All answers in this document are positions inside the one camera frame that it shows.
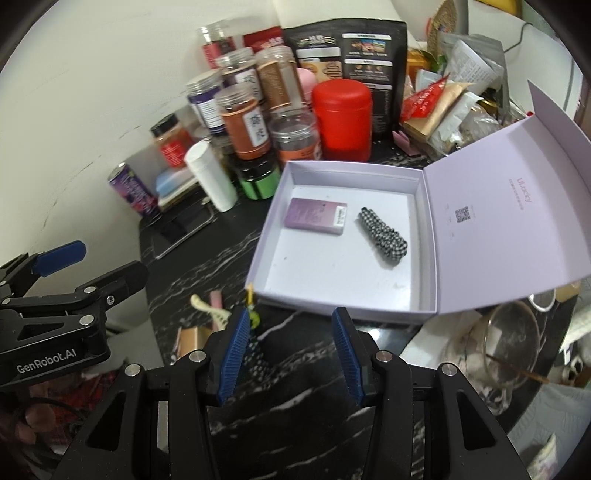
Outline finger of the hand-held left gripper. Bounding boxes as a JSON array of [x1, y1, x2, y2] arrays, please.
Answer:
[[0, 240, 88, 297], [69, 261, 149, 324]]

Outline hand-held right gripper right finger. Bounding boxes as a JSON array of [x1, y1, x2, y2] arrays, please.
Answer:
[[331, 307, 532, 480]]

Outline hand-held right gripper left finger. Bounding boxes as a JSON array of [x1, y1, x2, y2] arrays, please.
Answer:
[[53, 308, 254, 480]]

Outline black polka dot hair clip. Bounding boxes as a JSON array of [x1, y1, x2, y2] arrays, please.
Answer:
[[242, 330, 269, 384]]

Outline yellow green lollipop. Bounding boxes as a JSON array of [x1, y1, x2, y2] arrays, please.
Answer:
[[246, 284, 260, 330]]

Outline brown box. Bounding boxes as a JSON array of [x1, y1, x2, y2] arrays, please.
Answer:
[[174, 327, 213, 363]]

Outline cream hair claw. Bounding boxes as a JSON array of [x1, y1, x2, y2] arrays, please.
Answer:
[[190, 294, 232, 330]]

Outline lilac cardboard box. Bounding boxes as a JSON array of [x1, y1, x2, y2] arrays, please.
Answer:
[[245, 80, 591, 326]]

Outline person's left hand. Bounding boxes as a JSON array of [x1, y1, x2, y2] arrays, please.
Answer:
[[0, 401, 47, 462]]

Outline black phone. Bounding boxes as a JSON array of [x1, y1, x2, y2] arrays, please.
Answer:
[[148, 200, 215, 260]]

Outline white paper napkin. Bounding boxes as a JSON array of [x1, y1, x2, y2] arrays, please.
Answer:
[[399, 314, 485, 370]]

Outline purple drink can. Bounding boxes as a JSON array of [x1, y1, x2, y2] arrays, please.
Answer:
[[108, 162, 161, 217]]

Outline flat beige case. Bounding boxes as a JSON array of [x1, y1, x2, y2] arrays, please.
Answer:
[[158, 182, 206, 208]]

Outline light blue case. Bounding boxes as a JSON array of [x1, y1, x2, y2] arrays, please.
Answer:
[[154, 167, 197, 197]]

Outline black white checkered scrunchie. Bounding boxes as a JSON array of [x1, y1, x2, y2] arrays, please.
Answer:
[[355, 207, 410, 267]]

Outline white plastic bottle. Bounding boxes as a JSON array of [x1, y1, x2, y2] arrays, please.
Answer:
[[184, 140, 238, 213]]

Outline small purple box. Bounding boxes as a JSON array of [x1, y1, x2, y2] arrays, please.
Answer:
[[283, 198, 348, 237]]

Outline spice jar with red label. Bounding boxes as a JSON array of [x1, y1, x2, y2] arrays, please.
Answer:
[[151, 113, 195, 169]]

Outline clear glass mug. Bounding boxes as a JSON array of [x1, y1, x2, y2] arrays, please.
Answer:
[[462, 302, 555, 407]]

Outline green jar with black lid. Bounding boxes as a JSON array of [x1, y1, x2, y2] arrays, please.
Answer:
[[235, 154, 282, 200]]

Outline clear jar with purple label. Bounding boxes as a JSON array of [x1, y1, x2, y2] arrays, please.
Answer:
[[186, 72, 227, 137]]

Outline clear jar orange powder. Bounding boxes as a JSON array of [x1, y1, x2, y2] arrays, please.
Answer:
[[215, 84, 272, 160]]

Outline steel strainer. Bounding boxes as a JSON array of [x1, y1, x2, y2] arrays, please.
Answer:
[[526, 288, 559, 312]]

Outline pink folded paper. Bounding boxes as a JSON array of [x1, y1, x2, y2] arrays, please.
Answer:
[[392, 130, 419, 155]]

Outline red canister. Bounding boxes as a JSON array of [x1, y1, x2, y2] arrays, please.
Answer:
[[311, 78, 374, 162]]

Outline clear jar with dark contents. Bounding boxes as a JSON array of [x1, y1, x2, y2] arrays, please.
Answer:
[[215, 47, 264, 104]]

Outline clear jar with red contents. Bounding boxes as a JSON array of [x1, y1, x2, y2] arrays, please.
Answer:
[[198, 23, 237, 70]]

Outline tall clear jar brown powder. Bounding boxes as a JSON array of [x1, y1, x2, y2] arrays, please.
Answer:
[[255, 46, 305, 112]]

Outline pink bottle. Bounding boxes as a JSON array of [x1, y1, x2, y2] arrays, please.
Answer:
[[295, 68, 317, 109]]

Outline red snack packet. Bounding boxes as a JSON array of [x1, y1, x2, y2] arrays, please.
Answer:
[[401, 76, 450, 123]]

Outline pile of paper packets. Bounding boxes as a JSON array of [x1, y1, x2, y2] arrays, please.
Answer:
[[402, 32, 532, 158]]

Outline black stand-up pouch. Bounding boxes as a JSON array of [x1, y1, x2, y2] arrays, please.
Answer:
[[283, 18, 409, 134]]

